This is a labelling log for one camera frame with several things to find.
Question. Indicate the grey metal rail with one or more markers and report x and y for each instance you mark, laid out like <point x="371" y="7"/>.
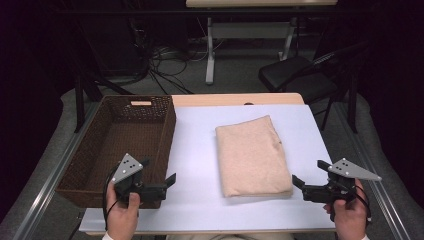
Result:
<point x="50" y="180"/>
<point x="373" y="180"/>

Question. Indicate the black folding chair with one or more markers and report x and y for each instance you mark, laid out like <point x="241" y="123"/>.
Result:
<point x="290" y="75"/>

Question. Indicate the person's right hand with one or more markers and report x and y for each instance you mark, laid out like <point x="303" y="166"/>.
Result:
<point x="350" y="220"/>

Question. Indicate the beige cloth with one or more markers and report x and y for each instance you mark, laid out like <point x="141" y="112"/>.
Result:
<point x="251" y="156"/>

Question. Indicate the black metal stand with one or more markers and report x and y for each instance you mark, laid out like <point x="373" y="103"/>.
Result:
<point x="79" y="100"/>

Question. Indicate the brown wicker basket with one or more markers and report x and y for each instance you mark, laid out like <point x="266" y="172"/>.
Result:
<point x="130" y="133"/>

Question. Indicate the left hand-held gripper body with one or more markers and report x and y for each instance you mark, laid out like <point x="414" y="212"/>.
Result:
<point x="128" y="170"/>

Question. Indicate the white table mat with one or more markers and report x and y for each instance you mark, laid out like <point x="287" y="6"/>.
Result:
<point x="200" y="140"/>

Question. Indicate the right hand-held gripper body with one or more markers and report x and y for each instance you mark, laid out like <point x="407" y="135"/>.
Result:
<point x="346" y="170"/>

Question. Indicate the white-framed desk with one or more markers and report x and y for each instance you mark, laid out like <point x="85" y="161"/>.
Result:
<point x="246" y="30"/>

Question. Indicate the person's left hand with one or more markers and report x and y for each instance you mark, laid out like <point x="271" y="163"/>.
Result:
<point x="121" y="216"/>

